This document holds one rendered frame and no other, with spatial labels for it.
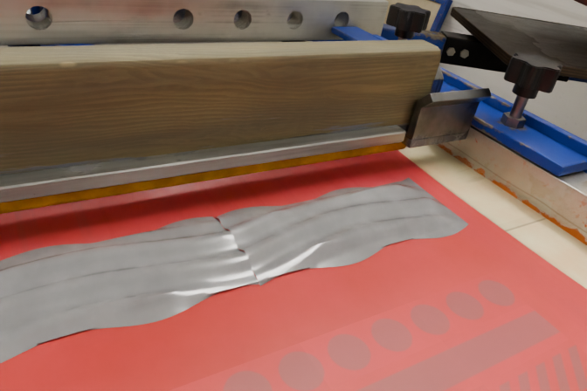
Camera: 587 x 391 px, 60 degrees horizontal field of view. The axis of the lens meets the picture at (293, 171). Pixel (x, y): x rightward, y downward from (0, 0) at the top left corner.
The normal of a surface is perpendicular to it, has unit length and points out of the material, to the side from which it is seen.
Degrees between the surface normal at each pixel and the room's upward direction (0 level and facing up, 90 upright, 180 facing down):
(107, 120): 90
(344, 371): 0
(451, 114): 90
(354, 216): 33
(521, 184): 90
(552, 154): 0
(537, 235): 0
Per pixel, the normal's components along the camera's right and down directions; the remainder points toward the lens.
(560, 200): -0.85, 0.15
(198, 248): 0.33, -0.45
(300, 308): 0.15, -0.85
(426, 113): 0.50, 0.50
